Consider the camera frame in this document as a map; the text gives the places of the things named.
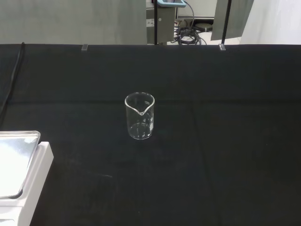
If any black bench cloth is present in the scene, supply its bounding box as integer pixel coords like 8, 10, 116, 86
0, 43, 301, 226

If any grey metal cabinet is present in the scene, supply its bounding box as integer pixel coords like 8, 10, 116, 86
146, 6, 177, 45

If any black tripod pole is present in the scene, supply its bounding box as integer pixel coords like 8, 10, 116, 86
153, 0, 158, 45
222, 0, 233, 45

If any blue tray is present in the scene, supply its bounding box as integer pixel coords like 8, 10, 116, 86
157, 0, 186, 8

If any grey hanging panel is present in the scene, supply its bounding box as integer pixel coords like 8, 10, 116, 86
210, 0, 253, 41

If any white balance with steel pan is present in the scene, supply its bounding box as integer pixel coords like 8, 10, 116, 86
0, 130, 55, 226

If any black coiled cable bundle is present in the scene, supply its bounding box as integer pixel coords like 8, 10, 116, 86
173, 2, 208, 46

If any black balance power cable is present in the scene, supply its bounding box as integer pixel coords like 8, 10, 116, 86
0, 41, 26, 120

